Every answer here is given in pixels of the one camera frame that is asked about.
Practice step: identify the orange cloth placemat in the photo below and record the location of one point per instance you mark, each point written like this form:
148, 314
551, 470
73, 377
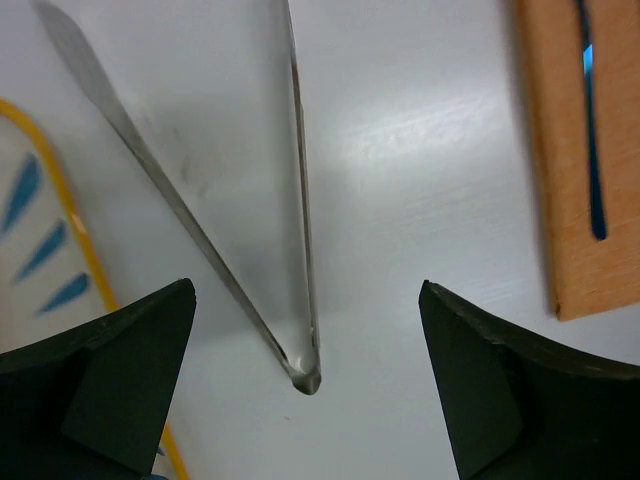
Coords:
580, 68

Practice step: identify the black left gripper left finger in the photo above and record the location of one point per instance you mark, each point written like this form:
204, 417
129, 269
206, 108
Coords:
92, 402

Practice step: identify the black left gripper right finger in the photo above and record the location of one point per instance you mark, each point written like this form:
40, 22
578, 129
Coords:
518, 405

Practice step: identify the blue patterned yellow-rimmed tray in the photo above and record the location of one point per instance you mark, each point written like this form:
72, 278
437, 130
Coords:
52, 279

